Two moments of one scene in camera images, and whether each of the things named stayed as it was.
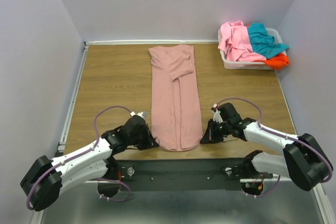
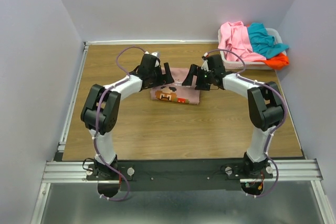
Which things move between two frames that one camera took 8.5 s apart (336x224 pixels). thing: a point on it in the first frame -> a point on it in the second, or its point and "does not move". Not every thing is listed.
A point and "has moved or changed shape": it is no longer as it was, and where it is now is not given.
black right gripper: (209, 136) -> (196, 70)
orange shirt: (277, 62) does not move
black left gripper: (150, 142) -> (164, 79)
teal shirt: (263, 43) does not move
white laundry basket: (251, 65) does not move
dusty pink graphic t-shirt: (176, 118) has moved or changed shape
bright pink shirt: (235, 43) does not move
